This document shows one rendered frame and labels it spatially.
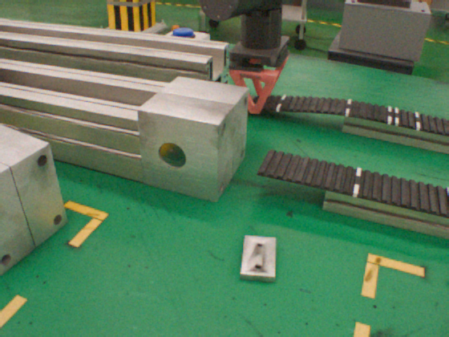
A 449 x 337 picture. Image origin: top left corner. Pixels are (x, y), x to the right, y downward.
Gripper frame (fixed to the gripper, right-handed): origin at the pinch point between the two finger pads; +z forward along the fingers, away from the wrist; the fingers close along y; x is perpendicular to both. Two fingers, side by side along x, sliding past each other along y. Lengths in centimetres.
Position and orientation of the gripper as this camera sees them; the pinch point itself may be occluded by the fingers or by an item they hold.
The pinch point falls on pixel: (259, 101)
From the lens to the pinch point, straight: 64.0
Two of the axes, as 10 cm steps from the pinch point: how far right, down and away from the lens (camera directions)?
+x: 9.5, 1.7, -2.8
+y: -3.3, 5.3, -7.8
